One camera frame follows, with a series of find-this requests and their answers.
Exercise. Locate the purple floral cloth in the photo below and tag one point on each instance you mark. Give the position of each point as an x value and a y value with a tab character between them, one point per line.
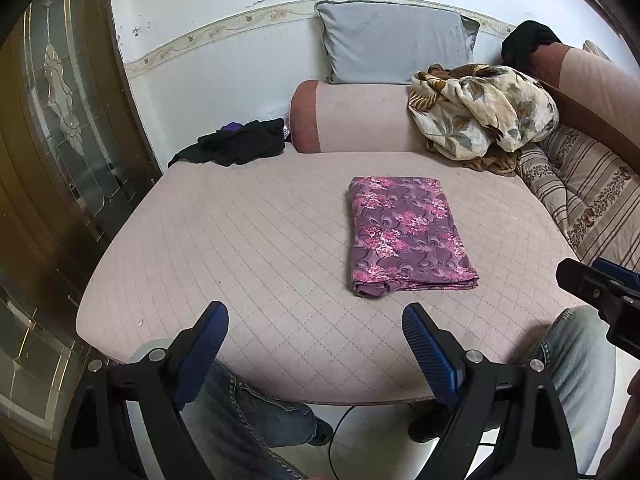
405	238

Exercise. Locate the black right shoe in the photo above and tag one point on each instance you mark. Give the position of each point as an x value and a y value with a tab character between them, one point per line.
431	421

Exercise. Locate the person's right jeans leg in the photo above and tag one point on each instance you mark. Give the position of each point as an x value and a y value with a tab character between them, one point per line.
582	366

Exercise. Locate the person's left jeans leg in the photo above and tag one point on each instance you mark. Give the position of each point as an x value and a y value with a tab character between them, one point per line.
236	428

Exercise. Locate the pink sofa backrest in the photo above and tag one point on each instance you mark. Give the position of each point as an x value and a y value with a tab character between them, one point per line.
594	96

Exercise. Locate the grey pillow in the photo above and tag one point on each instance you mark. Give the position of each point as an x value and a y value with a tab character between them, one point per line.
386	43

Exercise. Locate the black left shoe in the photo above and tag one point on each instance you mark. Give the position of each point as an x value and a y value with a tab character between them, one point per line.
323	434

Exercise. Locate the person's jeans leg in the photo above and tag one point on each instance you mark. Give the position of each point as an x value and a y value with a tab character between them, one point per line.
582	366
236	428

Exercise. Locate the person's right hand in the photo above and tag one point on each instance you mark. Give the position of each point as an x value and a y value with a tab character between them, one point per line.
621	460

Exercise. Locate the black shoe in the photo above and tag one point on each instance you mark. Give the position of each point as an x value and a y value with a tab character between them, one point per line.
431	421
323	434

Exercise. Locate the striped beige cushion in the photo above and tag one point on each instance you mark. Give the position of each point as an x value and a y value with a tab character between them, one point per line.
591	194

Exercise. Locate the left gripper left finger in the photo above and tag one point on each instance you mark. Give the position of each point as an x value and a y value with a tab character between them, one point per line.
193	352

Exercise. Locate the pink quilted mattress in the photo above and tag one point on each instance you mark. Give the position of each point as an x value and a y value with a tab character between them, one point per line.
270	240

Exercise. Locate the black clothes pile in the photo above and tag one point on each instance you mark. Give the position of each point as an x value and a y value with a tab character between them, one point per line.
236	144

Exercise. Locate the brown cloth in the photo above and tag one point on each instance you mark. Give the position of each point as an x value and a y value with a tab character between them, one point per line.
495	161

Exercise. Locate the wooden glass door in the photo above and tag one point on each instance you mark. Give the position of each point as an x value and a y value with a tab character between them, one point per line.
74	164

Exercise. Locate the pink cylindrical bolster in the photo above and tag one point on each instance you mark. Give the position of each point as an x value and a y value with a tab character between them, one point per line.
338	118

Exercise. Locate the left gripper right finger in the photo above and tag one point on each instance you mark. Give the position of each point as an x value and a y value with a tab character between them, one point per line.
438	353

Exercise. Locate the cream floral fleece blanket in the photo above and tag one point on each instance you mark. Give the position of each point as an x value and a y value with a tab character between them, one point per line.
466	111

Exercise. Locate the black garment on backrest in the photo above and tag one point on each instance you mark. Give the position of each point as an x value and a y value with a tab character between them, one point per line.
523	41

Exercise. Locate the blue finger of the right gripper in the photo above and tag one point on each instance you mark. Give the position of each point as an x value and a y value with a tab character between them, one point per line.
629	278

